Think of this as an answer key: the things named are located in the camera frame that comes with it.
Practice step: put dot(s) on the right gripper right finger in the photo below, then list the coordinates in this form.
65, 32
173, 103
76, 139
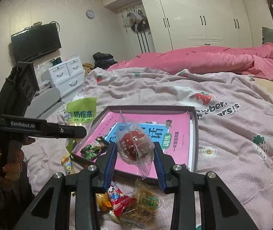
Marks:
219, 208

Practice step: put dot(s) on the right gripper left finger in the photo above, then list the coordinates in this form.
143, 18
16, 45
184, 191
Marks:
50, 208

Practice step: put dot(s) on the yellow panda snack bar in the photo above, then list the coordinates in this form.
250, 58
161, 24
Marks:
67, 164

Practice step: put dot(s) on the orange cake packet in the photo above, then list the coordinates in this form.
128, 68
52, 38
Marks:
103, 202

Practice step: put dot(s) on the red cartoon snack bar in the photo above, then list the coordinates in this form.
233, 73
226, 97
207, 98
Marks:
118, 199

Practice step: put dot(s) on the light green snack bag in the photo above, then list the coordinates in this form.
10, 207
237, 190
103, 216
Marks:
81, 112

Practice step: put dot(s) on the clear green pastry packet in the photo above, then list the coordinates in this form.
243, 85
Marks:
143, 212

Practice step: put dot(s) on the dark green pea snack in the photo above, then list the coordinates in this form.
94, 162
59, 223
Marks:
95, 148

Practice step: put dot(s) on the red ball candy bag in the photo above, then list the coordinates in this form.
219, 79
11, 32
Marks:
134, 145

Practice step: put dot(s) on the person left hand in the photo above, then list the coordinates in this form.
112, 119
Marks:
11, 170

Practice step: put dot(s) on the white drawer cabinet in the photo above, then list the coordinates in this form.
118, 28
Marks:
66, 76

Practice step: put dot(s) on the pink strawberry bed sheet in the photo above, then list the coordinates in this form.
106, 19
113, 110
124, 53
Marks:
235, 125

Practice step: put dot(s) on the black clothes pile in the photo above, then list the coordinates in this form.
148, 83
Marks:
103, 60

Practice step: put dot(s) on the pink blue workbook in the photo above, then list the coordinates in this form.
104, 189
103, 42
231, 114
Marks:
150, 143

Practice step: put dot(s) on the dark shallow box tray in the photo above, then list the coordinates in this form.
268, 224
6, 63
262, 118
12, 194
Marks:
146, 136

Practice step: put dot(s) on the pink quilt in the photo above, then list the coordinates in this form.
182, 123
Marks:
256, 61

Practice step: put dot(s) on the hanging bags on hooks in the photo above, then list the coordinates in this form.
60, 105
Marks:
136, 21

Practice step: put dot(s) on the cream wardrobe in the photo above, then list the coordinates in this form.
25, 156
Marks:
176, 24

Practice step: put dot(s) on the wall television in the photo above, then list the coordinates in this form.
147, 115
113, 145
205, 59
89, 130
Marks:
35, 42

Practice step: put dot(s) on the round wall clock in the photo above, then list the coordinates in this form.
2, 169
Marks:
90, 14

